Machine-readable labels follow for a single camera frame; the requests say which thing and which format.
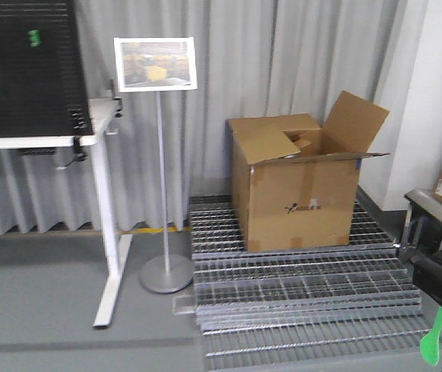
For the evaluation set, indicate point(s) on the green plastic spoon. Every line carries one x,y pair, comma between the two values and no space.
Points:
430,343

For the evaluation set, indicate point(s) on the steel floor grating stack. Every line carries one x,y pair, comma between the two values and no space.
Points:
263,309

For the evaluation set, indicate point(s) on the large open cardboard box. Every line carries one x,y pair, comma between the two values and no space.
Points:
295,181

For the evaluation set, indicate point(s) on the sign stand with picture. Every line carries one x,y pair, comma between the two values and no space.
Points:
155,65

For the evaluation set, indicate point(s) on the white standing desk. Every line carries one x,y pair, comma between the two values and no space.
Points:
102,111

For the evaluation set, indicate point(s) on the black slatted panel board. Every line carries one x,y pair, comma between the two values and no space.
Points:
42,89

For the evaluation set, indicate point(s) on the green clip on panel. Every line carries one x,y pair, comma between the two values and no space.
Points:
34,38

